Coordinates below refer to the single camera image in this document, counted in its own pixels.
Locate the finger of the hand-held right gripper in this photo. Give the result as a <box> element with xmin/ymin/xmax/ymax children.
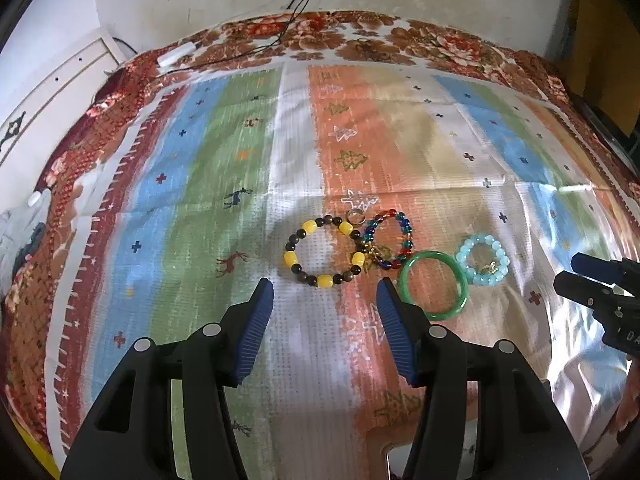
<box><xmin>553</xmin><ymin>271</ymin><xmax>640</xmax><ymax>322</ymax></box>
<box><xmin>571</xmin><ymin>252</ymin><xmax>640</xmax><ymax>292</ymax></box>

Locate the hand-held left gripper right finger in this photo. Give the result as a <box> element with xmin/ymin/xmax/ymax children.
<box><xmin>376</xmin><ymin>277</ymin><xmax>587</xmax><ymax>480</ymax></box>

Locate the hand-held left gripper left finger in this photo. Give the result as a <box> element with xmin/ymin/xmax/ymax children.
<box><xmin>60</xmin><ymin>277</ymin><xmax>275</xmax><ymax>480</ymax></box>

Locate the yellow and black bead bracelet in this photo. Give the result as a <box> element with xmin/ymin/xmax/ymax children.
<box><xmin>284</xmin><ymin>216</ymin><xmax>366</xmax><ymax>290</ymax></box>

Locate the green jade bangle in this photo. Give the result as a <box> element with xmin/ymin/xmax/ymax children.
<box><xmin>400</xmin><ymin>250</ymin><xmax>471</xmax><ymax>321</ymax></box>

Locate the multicolour glass bead bracelet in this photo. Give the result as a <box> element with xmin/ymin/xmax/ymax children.
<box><xmin>361</xmin><ymin>208</ymin><xmax>415</xmax><ymax>272</ymax></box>

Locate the light blue bead bracelet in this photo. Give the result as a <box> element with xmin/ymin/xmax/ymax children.
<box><xmin>455</xmin><ymin>234</ymin><xmax>512</xmax><ymax>287</ymax></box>

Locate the person's right hand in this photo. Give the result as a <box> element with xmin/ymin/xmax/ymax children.
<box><xmin>607</xmin><ymin>367</ymin><xmax>640</xmax><ymax>448</ymax></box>

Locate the striped printed mat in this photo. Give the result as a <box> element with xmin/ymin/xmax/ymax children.
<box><xmin>47</xmin><ymin>62</ymin><xmax>640</xmax><ymax>480</ymax></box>

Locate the dark wooden furniture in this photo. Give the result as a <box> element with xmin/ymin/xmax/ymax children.
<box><xmin>562</xmin><ymin>0</ymin><xmax>640</xmax><ymax>161</ymax></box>

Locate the yellow object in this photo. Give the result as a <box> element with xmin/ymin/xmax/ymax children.
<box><xmin>10</xmin><ymin>420</ymin><xmax>63</xmax><ymax>480</ymax></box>

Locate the brown floral blanket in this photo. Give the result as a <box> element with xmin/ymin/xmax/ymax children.
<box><xmin>0</xmin><ymin>10</ymin><xmax>640</xmax><ymax>461</ymax></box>

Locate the grey cloth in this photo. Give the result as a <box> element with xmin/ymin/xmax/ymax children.
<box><xmin>0</xmin><ymin>187</ymin><xmax>56</xmax><ymax>281</ymax></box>

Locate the white charger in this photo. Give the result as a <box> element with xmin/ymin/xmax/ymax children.
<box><xmin>156</xmin><ymin>41</ymin><xmax>198</xmax><ymax>67</ymax></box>

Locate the white headboard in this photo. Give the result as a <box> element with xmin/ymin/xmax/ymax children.
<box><xmin>0</xmin><ymin>30</ymin><xmax>121</xmax><ymax>171</ymax></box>

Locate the black charging cable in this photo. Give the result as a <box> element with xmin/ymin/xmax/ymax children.
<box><xmin>260</xmin><ymin>0</ymin><xmax>335</xmax><ymax>56</ymax></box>
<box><xmin>160</xmin><ymin>0</ymin><xmax>325</xmax><ymax>75</ymax></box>

